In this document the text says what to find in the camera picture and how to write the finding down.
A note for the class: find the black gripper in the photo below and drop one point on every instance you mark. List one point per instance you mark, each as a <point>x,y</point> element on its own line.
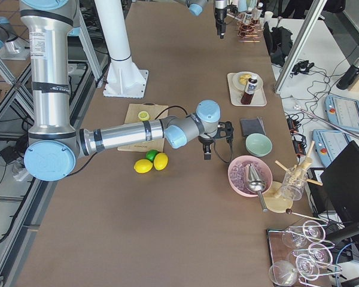
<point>219,12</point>
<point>205,141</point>

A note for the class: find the white plate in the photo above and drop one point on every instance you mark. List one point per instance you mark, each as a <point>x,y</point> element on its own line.
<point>239,86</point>

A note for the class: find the braided donut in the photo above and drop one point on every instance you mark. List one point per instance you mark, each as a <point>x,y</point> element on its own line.
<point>244,78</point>

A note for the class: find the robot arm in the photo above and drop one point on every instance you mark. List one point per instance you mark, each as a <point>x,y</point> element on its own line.
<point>196,7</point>
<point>55,142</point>

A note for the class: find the cream serving tray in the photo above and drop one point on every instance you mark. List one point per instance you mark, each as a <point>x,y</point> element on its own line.
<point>236,90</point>

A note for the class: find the bottle in rack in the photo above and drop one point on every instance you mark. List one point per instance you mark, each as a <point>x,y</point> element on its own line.
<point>257,11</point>
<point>247,18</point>

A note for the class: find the grey folded cloth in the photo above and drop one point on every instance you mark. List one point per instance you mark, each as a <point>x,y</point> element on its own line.
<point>251,126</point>

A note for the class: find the yellow lemon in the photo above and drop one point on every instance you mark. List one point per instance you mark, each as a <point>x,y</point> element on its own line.
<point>160,161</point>
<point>143,166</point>

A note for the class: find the green bowl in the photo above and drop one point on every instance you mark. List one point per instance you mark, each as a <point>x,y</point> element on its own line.
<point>258,145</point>

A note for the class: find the pink bowl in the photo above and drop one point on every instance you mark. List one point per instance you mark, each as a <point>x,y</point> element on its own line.
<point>236,172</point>

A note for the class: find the green lime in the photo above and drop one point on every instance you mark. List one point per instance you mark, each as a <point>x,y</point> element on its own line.
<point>151,154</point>

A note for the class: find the wooden cutting board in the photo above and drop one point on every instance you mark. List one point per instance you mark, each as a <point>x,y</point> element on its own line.
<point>132,117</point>

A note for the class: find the dark tea bottle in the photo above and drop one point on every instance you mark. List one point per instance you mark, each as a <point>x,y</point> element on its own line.
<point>249,90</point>

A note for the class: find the metal scoop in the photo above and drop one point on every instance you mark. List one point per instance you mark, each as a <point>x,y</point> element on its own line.
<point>255,184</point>

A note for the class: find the lemon half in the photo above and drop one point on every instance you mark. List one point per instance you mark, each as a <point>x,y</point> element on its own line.
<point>143,116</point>

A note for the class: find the wooden mug tree stand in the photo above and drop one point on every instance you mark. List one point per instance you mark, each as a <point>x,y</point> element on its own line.
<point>280,197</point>

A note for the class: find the glass mug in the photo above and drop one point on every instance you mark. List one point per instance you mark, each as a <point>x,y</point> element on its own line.
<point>294,183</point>

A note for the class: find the blue teach pendant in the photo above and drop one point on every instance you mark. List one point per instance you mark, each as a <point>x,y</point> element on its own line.
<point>329,144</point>
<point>343,112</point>

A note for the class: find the wine glass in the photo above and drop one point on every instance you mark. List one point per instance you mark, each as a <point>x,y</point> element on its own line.
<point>321,254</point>
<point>307,267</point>
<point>313,231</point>
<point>294,238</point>

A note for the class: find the black thermos bottle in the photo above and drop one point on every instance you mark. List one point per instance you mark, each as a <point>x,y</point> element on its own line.
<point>348,78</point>

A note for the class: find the black monitor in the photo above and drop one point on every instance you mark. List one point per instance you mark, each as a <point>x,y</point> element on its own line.
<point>341,183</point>

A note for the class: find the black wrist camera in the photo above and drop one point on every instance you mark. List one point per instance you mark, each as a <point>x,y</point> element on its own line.
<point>224,131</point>

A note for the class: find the copper wire bottle rack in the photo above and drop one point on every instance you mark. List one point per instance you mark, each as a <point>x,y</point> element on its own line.
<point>249,33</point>

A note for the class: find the aluminium frame post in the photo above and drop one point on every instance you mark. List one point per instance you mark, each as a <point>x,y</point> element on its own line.
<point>307,27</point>

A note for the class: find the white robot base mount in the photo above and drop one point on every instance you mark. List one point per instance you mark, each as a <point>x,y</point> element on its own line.
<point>124,78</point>

